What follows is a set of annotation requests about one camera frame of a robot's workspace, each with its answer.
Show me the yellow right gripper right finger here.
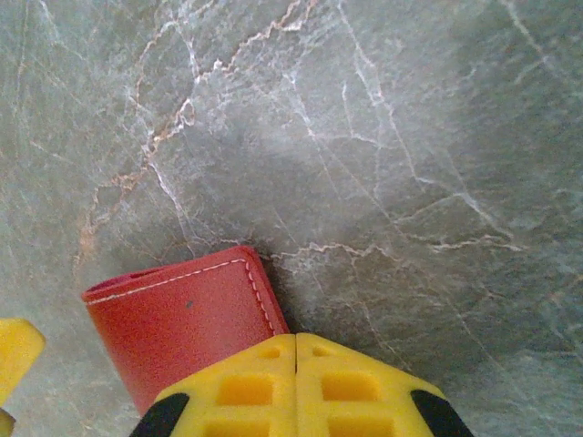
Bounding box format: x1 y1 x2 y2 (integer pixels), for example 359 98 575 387
294 331 475 437

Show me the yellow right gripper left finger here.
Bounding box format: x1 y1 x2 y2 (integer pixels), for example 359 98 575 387
129 333 298 437

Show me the red leather card holder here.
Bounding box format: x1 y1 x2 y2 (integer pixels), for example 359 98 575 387
80 244 292 416

